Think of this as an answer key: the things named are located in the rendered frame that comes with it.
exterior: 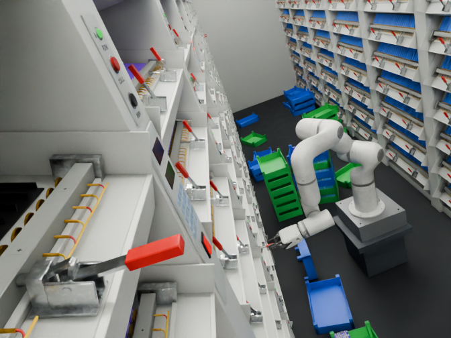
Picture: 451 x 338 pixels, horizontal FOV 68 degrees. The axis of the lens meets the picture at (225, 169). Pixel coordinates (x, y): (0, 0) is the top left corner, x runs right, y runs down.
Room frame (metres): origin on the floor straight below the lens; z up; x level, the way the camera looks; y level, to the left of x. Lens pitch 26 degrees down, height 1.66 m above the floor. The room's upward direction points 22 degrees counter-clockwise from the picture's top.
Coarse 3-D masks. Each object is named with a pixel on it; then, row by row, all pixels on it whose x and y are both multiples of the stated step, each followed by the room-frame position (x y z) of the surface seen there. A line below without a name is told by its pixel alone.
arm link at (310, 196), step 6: (300, 186) 1.24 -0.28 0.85; (306, 186) 1.22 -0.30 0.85; (312, 186) 1.22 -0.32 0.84; (318, 186) 1.25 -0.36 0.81; (300, 192) 1.25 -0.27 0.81; (306, 192) 1.22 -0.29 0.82; (312, 192) 1.22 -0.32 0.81; (318, 192) 1.23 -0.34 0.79; (306, 198) 1.23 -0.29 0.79; (312, 198) 1.22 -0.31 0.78; (318, 198) 1.23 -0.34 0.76; (306, 204) 1.24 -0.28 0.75; (312, 204) 1.22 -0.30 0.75; (306, 210) 1.34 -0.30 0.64; (312, 210) 1.32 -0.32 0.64; (318, 210) 1.32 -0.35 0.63; (306, 216) 1.33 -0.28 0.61
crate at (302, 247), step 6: (300, 246) 1.60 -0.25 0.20; (306, 246) 1.58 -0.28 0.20; (300, 252) 1.55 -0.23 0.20; (306, 252) 1.53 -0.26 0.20; (300, 258) 1.51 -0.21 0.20; (306, 258) 1.50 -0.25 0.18; (306, 264) 1.51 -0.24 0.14; (312, 264) 1.50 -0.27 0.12; (306, 270) 1.51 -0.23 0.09; (312, 270) 1.50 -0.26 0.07; (306, 276) 1.53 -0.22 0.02; (312, 276) 1.50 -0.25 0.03
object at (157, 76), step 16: (128, 64) 0.99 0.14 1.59; (144, 64) 0.99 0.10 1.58; (160, 64) 1.03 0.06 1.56; (176, 64) 1.05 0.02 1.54; (144, 80) 0.61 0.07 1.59; (160, 80) 0.86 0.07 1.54; (176, 80) 0.86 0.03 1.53; (144, 96) 0.60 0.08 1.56; (160, 96) 0.61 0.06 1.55; (176, 96) 0.73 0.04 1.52; (160, 112) 0.59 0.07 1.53; (176, 112) 0.72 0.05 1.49; (160, 128) 0.45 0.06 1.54
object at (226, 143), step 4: (224, 140) 1.74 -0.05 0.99; (228, 140) 1.74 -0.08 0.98; (224, 144) 1.74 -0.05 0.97; (228, 144) 1.74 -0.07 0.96; (224, 148) 1.74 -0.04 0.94; (228, 148) 1.74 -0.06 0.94; (224, 152) 1.56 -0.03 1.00; (228, 152) 1.69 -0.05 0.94; (228, 156) 1.63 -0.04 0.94; (228, 160) 1.56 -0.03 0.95; (232, 160) 1.58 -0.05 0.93; (228, 164) 1.53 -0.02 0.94; (232, 164) 1.53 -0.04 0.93; (228, 168) 1.49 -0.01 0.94; (232, 168) 1.49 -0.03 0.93; (232, 172) 1.44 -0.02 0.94; (232, 176) 1.40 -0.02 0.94; (232, 180) 1.36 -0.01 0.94; (236, 180) 1.36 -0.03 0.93; (236, 184) 1.29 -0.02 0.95; (236, 188) 1.28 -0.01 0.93; (240, 196) 1.14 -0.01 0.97; (240, 200) 1.14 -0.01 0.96
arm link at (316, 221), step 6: (324, 210) 1.28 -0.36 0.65; (312, 216) 1.28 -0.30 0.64; (318, 216) 1.26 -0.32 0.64; (324, 216) 1.24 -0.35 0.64; (330, 216) 1.23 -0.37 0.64; (306, 222) 1.26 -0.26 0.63; (312, 222) 1.25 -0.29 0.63; (318, 222) 1.24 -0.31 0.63; (324, 222) 1.23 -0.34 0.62; (330, 222) 1.22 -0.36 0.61; (306, 228) 1.24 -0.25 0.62; (312, 228) 1.23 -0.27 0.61; (318, 228) 1.23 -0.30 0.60; (324, 228) 1.23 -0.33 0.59; (312, 234) 1.23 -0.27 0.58
